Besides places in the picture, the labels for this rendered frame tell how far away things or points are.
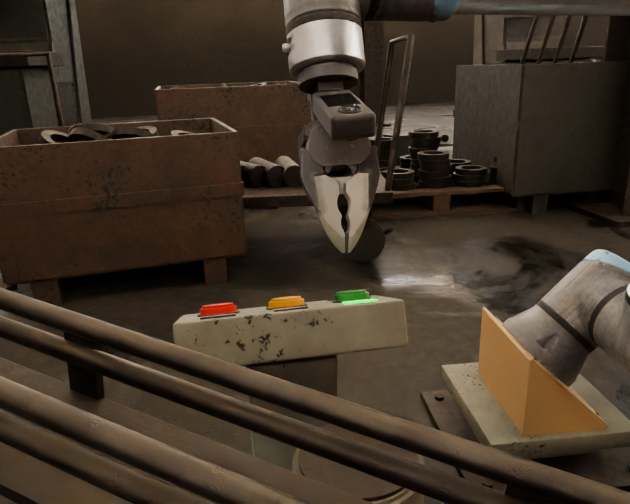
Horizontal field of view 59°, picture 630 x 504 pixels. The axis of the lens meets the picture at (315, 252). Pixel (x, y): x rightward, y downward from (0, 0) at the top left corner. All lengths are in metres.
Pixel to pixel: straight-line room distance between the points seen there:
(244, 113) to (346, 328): 3.25
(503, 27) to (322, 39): 5.34
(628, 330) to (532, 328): 0.20
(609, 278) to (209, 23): 10.92
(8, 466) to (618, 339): 1.07
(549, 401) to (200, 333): 0.84
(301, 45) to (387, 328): 0.33
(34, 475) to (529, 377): 1.01
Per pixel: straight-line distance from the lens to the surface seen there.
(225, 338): 0.57
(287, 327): 0.57
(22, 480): 0.32
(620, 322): 1.22
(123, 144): 2.21
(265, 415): 0.28
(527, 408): 1.24
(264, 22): 11.85
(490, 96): 3.59
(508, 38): 5.97
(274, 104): 3.80
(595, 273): 1.31
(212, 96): 3.76
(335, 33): 0.66
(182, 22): 11.81
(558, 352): 1.28
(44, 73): 4.98
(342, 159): 0.64
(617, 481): 1.39
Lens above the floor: 0.86
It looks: 19 degrees down
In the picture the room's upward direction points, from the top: 2 degrees counter-clockwise
